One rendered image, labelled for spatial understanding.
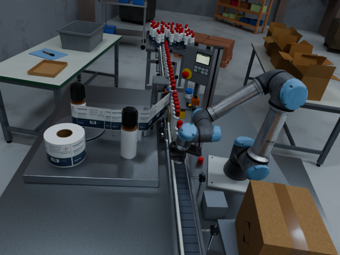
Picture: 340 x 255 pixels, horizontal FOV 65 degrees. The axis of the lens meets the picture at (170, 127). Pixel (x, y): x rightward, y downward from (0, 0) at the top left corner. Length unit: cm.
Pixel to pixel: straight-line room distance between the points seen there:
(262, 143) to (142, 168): 63
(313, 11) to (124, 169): 1138
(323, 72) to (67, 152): 242
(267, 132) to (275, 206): 36
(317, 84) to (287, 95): 187
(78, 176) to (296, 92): 108
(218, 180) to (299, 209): 54
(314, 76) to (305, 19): 935
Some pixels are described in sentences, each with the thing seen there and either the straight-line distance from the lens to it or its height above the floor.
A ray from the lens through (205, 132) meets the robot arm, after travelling 119.
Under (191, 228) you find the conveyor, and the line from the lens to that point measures 125.
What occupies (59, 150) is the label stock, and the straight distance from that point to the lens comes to 144.
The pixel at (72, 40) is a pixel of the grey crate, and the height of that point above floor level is 92.
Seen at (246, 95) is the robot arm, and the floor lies 135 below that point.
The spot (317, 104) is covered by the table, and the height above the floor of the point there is 78.
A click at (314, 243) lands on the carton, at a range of 107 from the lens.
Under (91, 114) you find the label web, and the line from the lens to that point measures 167.
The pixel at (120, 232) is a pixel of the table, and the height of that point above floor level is 83.
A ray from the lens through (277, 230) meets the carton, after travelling 104.
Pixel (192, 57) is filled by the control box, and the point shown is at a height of 142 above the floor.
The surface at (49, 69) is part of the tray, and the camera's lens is 293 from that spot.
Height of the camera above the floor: 186
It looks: 32 degrees down
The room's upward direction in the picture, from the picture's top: 7 degrees clockwise
